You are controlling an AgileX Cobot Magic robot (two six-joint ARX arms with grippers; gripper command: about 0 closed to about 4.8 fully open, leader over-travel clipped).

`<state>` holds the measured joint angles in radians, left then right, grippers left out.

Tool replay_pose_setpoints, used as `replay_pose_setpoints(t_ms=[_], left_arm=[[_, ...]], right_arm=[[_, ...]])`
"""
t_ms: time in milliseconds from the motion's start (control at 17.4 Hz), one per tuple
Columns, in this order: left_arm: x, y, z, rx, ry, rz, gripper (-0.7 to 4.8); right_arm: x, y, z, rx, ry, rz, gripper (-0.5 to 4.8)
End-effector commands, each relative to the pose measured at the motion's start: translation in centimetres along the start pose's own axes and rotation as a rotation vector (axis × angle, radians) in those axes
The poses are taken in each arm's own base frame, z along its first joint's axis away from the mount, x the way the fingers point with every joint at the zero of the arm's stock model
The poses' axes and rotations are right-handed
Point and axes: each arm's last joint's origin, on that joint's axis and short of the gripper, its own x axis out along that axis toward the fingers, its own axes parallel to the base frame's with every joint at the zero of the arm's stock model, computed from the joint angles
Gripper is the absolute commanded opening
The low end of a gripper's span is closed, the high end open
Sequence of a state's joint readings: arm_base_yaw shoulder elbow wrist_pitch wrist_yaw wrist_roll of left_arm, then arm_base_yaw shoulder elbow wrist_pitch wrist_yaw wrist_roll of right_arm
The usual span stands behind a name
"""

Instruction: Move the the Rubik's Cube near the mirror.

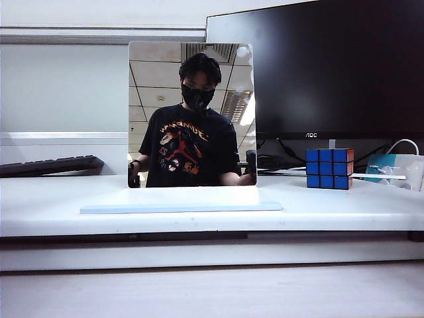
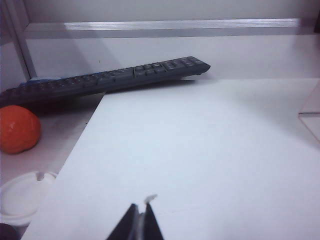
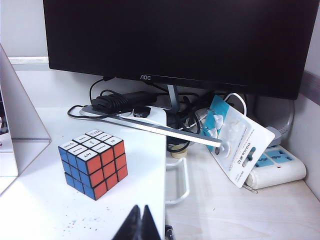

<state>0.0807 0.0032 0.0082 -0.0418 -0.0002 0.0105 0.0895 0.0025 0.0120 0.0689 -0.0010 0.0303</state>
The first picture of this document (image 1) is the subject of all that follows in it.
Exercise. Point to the Rubik's cube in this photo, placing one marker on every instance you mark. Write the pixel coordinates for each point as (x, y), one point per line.
(326, 169)

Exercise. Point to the square tabletop mirror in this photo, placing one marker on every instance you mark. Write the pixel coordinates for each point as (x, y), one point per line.
(192, 99)

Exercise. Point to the silver monitor stand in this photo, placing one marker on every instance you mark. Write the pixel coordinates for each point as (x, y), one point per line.
(332, 144)

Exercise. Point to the black AOC computer monitor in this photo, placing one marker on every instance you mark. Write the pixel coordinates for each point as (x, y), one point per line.
(331, 66)

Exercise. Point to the black keyboard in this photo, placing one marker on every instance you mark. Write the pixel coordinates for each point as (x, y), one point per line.
(53, 165)

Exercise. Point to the teal cardboard box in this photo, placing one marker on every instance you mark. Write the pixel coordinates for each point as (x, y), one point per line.
(377, 162)

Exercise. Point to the white flat strip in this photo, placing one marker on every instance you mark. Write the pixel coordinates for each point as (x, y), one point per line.
(377, 176)

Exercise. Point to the light blue flat base plate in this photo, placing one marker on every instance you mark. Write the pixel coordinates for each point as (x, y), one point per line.
(182, 208)

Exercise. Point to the grey partition rail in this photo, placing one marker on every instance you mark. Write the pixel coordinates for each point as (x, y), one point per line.
(99, 34)

